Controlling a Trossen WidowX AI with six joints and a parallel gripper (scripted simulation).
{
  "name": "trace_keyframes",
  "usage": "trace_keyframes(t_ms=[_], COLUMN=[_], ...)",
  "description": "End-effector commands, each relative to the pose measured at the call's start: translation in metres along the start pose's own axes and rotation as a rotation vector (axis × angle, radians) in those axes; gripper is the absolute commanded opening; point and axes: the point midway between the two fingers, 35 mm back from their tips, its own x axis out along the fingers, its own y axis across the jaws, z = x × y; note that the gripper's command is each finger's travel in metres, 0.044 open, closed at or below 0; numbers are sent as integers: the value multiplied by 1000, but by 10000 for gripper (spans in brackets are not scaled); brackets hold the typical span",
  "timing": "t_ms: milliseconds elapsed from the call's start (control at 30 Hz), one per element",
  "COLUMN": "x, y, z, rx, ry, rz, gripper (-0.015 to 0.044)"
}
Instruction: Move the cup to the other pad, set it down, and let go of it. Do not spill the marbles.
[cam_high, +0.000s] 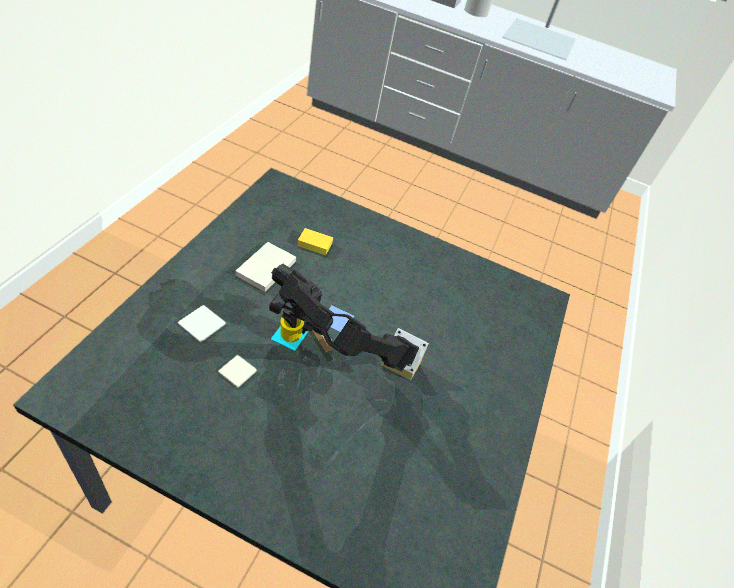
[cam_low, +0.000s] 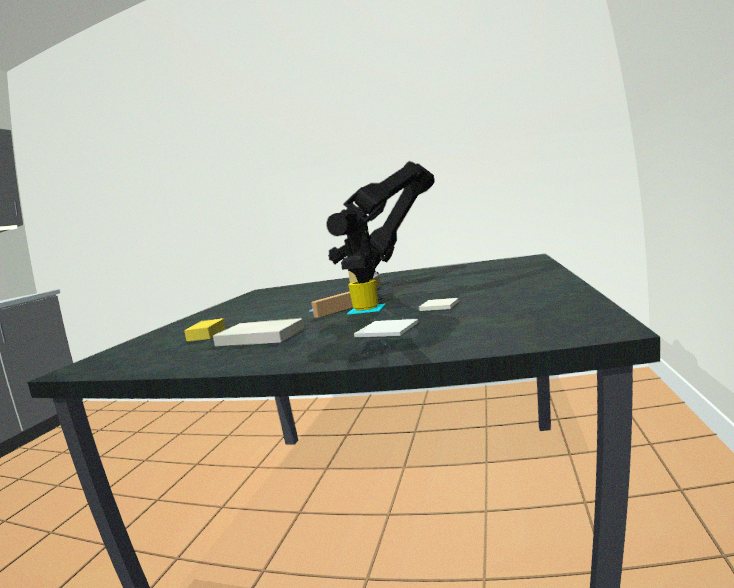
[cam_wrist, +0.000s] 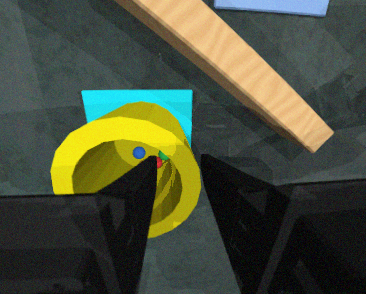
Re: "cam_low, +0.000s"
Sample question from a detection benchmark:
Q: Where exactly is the tan wooden plank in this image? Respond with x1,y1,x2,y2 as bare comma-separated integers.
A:
311,292,353,318

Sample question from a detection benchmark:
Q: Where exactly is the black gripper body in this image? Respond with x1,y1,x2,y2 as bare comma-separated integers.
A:
341,231,380,270

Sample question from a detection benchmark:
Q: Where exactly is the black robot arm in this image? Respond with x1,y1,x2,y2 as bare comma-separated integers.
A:
326,161,435,267

